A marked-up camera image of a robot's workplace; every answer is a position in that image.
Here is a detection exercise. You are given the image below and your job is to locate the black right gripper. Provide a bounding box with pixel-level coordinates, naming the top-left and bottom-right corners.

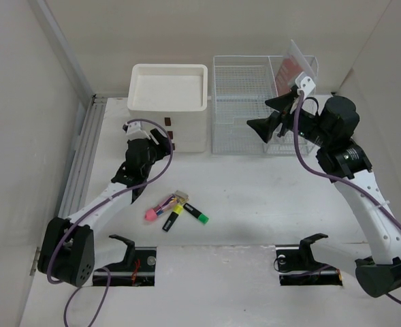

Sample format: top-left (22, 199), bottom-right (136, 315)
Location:
top-left (246, 91), bottom-right (332, 148)

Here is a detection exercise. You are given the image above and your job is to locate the white wire mesh organizer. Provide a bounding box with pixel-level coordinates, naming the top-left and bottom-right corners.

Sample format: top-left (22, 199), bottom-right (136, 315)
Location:
top-left (212, 54), bottom-right (320, 156)

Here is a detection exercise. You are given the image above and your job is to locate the white three-drawer storage box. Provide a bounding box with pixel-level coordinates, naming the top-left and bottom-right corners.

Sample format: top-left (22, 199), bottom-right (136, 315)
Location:
top-left (127, 63), bottom-right (208, 153)

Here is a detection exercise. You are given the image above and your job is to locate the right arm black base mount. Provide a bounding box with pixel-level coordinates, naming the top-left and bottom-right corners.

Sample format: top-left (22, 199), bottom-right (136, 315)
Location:
top-left (273, 233), bottom-right (343, 287)

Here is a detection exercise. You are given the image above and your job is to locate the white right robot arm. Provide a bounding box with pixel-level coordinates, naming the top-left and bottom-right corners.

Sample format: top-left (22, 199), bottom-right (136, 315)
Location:
top-left (246, 87), bottom-right (401, 298)

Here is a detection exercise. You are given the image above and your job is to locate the yellow cap black highlighter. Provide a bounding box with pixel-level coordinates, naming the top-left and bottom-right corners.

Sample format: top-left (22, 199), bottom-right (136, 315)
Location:
top-left (162, 204), bottom-right (183, 232)

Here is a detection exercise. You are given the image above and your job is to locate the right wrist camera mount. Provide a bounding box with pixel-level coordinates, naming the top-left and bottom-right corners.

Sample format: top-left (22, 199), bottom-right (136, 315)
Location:
top-left (295, 72), bottom-right (316, 99)

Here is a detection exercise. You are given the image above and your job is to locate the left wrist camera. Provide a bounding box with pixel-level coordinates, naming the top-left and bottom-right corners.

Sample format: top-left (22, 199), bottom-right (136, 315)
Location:
top-left (123, 121), bottom-right (150, 140)

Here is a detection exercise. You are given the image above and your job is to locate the aluminium frame rail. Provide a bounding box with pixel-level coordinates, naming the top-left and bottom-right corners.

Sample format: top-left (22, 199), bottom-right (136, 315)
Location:
top-left (29, 1), bottom-right (106, 218)

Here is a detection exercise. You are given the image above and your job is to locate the green cap black highlighter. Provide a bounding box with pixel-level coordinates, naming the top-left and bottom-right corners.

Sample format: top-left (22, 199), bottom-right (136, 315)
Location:
top-left (183, 203), bottom-right (209, 225)

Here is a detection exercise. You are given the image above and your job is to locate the red booklet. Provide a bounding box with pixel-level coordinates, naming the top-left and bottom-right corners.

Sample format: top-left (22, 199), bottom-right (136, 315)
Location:
top-left (274, 40), bottom-right (319, 96)

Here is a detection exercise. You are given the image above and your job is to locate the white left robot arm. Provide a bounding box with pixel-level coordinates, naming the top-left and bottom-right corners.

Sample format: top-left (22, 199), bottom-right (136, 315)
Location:
top-left (37, 119), bottom-right (174, 287)

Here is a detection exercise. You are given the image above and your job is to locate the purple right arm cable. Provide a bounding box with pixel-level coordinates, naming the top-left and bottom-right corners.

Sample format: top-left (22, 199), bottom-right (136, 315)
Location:
top-left (293, 91), bottom-right (401, 309)

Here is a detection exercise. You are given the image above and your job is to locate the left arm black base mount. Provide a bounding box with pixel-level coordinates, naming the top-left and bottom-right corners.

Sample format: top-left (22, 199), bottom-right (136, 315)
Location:
top-left (87, 234), bottom-right (157, 287)

